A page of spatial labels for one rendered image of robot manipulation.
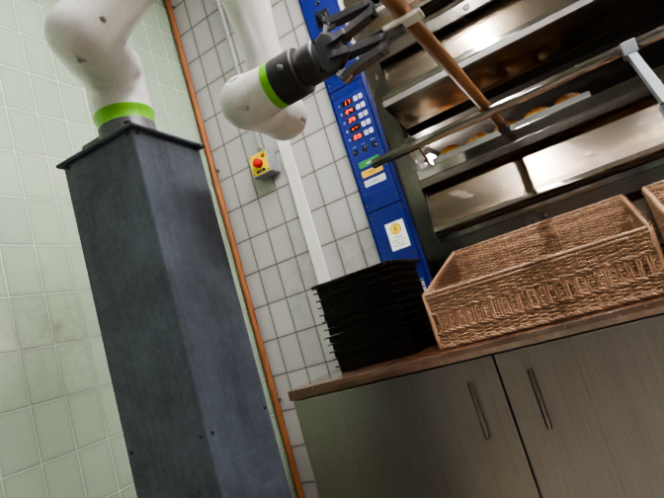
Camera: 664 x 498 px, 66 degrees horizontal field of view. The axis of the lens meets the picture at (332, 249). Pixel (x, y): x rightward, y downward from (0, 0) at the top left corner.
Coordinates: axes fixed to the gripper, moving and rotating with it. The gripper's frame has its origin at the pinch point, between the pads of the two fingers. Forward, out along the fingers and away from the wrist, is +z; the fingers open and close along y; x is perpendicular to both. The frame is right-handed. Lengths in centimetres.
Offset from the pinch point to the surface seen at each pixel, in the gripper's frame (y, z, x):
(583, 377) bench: 74, 3, -43
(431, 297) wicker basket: 48, -26, -48
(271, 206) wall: -9, -97, -98
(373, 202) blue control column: 7, -51, -95
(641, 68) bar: 12, 37, -52
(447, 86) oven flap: -19, -11, -88
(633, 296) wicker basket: 60, 18, -48
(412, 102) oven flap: -19, -23, -88
